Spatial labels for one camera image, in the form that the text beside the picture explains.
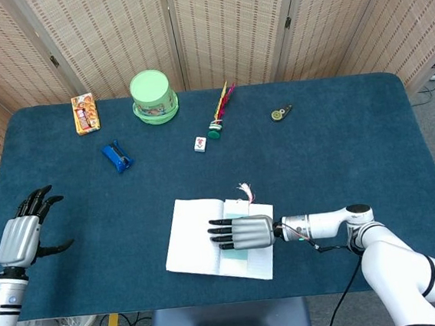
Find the light blue bookmark with tassel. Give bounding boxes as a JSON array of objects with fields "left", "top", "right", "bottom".
[{"left": 211, "top": 181, "right": 263, "bottom": 272}]

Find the colourful feather shuttlecock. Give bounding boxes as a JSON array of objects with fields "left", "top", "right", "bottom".
[{"left": 201, "top": 79, "right": 241, "bottom": 141}]

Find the blue stapler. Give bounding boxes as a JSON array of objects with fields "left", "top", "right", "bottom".
[{"left": 100, "top": 137, "right": 136, "bottom": 176}]

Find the green black correction tape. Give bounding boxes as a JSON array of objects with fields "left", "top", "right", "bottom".
[{"left": 269, "top": 104, "right": 295, "bottom": 123}]

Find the woven folding screen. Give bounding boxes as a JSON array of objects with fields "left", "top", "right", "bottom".
[{"left": 0, "top": 0, "right": 435, "bottom": 168}]

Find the white mahjong tile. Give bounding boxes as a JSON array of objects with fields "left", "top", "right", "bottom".
[{"left": 193, "top": 135, "right": 209, "bottom": 154}]

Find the yellow white notebook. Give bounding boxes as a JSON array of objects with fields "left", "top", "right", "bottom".
[{"left": 159, "top": 190, "right": 281, "bottom": 291}]

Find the blue table cloth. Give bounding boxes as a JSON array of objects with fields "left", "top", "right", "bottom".
[{"left": 0, "top": 67, "right": 435, "bottom": 326}]

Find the orange snack box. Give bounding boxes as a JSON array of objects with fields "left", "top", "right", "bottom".
[{"left": 70, "top": 91, "right": 102, "bottom": 137}]

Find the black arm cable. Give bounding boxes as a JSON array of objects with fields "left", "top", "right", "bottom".
[{"left": 311, "top": 233, "right": 370, "bottom": 326}]

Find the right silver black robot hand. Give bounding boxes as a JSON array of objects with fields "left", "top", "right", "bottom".
[{"left": 206, "top": 213, "right": 278, "bottom": 254}]

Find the green plastic bucket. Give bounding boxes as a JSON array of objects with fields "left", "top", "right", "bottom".
[{"left": 127, "top": 67, "right": 181, "bottom": 127}]

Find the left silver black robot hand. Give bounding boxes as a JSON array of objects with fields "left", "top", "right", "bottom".
[{"left": 0, "top": 183, "right": 77, "bottom": 269}]

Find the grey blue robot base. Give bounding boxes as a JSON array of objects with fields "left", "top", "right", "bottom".
[{"left": 146, "top": 295, "right": 313, "bottom": 326}]

